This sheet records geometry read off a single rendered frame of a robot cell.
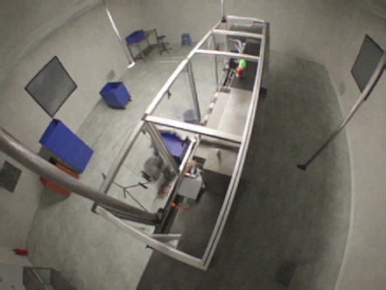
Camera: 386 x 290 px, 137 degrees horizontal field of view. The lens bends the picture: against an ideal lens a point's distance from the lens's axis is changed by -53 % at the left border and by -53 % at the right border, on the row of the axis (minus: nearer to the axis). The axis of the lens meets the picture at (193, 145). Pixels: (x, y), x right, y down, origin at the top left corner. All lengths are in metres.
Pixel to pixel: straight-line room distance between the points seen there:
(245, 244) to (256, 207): 0.63
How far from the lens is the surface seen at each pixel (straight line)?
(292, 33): 6.21
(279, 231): 2.80
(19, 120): 4.66
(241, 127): 1.14
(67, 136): 3.66
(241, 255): 2.67
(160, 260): 1.57
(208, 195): 1.49
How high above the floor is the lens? 2.62
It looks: 58 degrees down
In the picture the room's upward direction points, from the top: 16 degrees counter-clockwise
